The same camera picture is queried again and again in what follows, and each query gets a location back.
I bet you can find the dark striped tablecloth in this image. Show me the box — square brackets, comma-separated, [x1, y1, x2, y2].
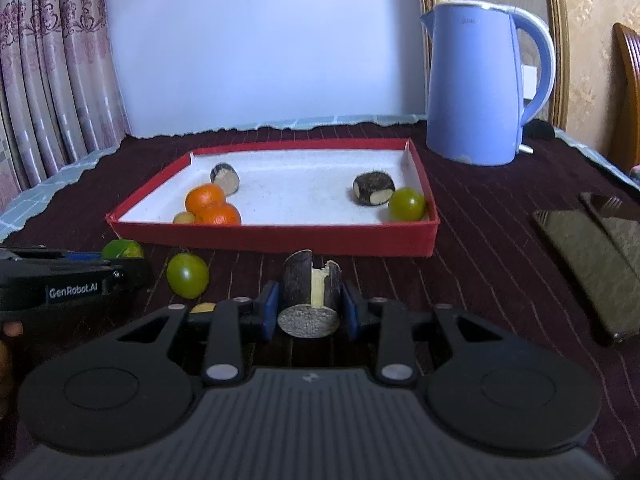
[0, 120, 640, 480]

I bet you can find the split dark sugarcane piece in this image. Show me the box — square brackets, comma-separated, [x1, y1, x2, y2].
[277, 249, 344, 342]

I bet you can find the small orange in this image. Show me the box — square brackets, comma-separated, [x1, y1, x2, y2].
[185, 184, 227, 213]

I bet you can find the short dark sugarcane piece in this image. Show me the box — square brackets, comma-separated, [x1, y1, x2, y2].
[210, 162, 241, 196]

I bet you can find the red cardboard box tray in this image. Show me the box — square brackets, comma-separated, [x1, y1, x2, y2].
[105, 137, 441, 259]

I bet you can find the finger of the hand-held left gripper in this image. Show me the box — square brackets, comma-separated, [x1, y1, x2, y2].
[0, 246, 104, 263]
[112, 258, 154, 295]

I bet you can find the green lime wedge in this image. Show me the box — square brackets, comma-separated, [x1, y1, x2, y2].
[101, 239, 146, 262]

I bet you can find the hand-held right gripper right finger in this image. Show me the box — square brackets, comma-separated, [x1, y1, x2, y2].
[341, 281, 508, 385]

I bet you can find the small dark flat case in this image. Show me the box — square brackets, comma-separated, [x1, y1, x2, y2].
[579, 191, 640, 281]

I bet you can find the knobby dark sugarcane piece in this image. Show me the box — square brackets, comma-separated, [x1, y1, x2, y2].
[352, 171, 396, 207]

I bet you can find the wooden headboard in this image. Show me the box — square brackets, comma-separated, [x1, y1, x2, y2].
[609, 22, 640, 176]

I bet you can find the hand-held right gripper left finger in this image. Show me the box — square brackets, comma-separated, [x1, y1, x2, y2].
[116, 280, 280, 386]

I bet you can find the green grape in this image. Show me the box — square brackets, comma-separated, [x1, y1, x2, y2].
[388, 187, 427, 222]

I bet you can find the person's left hand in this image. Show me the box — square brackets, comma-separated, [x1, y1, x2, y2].
[0, 320, 24, 418]

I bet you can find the black round object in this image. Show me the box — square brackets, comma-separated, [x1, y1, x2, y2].
[525, 119, 556, 140]

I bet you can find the gold wall frame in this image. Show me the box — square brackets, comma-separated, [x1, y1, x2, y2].
[415, 0, 571, 131]

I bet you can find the blue electric kettle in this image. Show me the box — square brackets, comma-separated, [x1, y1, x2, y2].
[420, 1, 557, 166]

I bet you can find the green round tomato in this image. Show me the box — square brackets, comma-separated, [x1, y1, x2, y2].
[166, 253, 210, 299]

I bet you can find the large orange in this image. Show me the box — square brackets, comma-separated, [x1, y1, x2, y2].
[194, 202, 242, 226]

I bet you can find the pink patterned curtain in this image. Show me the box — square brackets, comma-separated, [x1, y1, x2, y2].
[0, 0, 132, 193]

